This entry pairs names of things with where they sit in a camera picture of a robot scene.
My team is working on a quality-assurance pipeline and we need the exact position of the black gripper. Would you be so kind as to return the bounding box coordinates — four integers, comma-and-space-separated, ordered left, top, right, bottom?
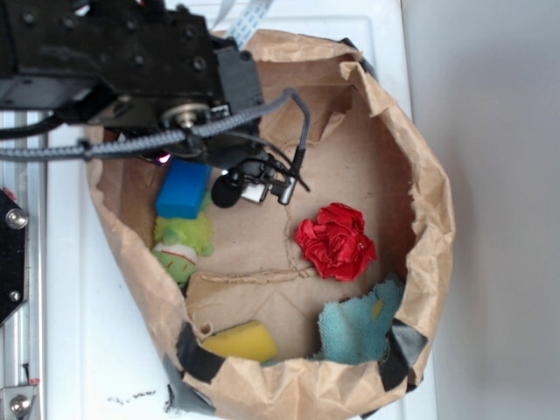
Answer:
143, 37, 298, 208

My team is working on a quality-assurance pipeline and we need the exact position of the blue block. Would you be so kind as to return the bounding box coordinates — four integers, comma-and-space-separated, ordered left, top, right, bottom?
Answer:
156, 159, 212, 219

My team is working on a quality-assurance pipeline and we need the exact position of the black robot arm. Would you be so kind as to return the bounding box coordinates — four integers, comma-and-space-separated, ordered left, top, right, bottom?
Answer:
1, 1, 305, 208

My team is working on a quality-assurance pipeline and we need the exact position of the yellow sponge block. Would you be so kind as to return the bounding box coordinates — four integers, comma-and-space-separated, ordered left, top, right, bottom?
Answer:
201, 320, 278, 363

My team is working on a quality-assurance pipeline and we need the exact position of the green plush toy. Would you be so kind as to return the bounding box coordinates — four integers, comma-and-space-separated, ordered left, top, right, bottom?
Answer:
151, 192, 214, 289

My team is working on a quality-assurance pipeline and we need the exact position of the red crumpled paper flower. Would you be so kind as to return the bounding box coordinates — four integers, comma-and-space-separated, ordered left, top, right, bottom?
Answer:
295, 203, 377, 282

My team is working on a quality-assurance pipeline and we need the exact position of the brown paper bag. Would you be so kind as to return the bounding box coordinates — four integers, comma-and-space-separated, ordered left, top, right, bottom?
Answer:
88, 31, 456, 419

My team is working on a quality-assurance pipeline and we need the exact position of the teal cloth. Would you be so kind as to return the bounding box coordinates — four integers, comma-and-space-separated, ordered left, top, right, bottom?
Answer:
262, 273, 406, 365

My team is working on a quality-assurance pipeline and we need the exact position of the grey braided cable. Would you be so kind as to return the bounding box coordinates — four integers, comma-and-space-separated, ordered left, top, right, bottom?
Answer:
0, 87, 312, 193

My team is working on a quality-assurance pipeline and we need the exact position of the white ribbon cable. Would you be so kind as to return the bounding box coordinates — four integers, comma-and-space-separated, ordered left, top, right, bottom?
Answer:
213, 0, 277, 50

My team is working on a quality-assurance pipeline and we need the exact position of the black metal bracket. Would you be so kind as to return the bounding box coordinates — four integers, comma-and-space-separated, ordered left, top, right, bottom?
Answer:
0, 189, 29, 326

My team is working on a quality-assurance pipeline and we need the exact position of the aluminium frame rail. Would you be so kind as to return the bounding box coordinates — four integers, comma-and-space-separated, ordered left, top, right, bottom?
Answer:
0, 108, 49, 420

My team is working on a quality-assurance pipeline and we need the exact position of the silver corner bracket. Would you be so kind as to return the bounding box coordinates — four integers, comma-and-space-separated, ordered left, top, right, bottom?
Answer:
0, 384, 40, 420

